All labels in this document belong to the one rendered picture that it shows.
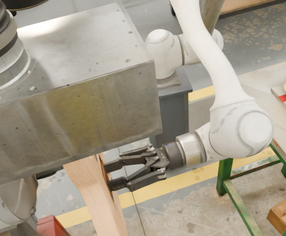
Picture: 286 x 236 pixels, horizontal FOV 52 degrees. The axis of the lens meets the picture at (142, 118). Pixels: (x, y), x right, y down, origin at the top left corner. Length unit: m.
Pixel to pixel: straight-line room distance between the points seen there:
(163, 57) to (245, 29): 1.97
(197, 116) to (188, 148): 1.58
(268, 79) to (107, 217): 0.86
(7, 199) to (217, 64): 0.52
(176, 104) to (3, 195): 1.17
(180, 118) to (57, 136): 1.32
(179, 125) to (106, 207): 1.14
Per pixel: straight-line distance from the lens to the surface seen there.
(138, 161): 0.81
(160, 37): 1.43
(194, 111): 2.38
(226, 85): 0.68
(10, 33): 0.38
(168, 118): 1.67
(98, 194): 0.64
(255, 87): 1.22
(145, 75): 0.37
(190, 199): 1.95
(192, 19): 0.87
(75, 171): 0.57
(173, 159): 0.77
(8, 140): 0.42
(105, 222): 0.67
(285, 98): 1.18
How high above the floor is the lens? 1.74
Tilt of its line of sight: 47 degrees down
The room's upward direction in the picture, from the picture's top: 11 degrees counter-clockwise
